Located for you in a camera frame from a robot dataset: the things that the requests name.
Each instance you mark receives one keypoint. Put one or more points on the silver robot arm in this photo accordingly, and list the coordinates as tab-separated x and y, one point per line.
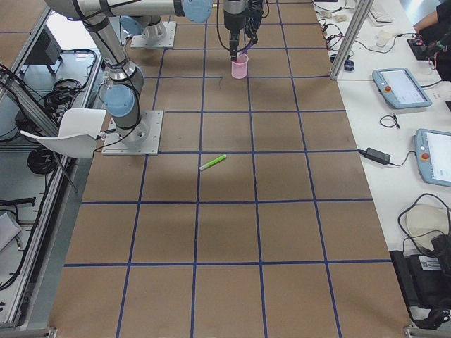
122	99
237	16

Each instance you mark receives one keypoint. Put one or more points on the near teach pendant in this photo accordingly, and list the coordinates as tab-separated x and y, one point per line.
433	156

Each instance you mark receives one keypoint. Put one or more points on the white plastic chair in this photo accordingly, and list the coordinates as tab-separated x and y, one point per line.
77	135

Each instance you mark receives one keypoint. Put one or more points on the green highlighter pen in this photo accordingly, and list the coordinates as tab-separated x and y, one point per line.
213	162

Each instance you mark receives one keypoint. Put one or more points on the purple highlighter pen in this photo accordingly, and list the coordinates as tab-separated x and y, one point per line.
246	49

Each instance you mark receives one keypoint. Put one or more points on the teach pendant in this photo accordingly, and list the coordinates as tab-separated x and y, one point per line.
433	156
400	89

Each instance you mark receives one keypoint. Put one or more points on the black power adapter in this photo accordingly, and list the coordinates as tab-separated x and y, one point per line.
377	156

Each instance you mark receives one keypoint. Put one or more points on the white paper cup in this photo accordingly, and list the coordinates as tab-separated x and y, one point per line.
382	38

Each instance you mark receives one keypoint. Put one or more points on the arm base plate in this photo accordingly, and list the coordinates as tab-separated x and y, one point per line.
144	139
158	40

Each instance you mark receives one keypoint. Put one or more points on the blue usb hub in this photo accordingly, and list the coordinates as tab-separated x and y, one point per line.
349	66

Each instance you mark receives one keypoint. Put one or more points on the pink mesh cup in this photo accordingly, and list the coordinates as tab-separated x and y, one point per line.
238	71

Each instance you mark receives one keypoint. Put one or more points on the aluminium frame post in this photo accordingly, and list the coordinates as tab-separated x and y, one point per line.
360	13

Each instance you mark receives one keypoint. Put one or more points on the far teach pendant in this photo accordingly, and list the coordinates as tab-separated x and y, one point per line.
400	89

